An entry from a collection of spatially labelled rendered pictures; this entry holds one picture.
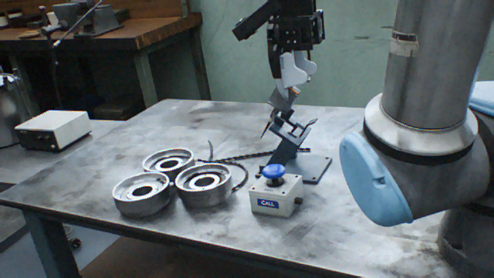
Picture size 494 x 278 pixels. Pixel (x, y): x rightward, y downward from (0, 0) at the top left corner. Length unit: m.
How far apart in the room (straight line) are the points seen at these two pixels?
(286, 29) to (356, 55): 1.62
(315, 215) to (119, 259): 0.61
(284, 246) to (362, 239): 0.12
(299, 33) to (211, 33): 1.95
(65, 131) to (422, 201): 1.29
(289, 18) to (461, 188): 0.41
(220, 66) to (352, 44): 0.78
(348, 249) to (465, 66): 0.36
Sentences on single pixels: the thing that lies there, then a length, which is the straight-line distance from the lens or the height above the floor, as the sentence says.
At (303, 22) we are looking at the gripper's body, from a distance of 0.82.
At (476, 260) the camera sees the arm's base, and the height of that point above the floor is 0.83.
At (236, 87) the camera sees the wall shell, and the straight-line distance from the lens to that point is 2.78.
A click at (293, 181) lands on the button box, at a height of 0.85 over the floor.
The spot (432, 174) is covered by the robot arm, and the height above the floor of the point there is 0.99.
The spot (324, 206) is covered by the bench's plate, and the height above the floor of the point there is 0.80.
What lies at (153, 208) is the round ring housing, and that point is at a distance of 0.89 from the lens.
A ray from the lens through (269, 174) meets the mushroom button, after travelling 0.81.
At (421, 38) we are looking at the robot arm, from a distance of 0.46.
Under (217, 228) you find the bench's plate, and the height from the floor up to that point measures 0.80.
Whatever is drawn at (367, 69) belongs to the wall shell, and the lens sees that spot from 2.44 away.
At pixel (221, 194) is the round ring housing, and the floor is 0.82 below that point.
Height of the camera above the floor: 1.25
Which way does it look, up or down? 23 degrees down
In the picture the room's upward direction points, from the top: 9 degrees counter-clockwise
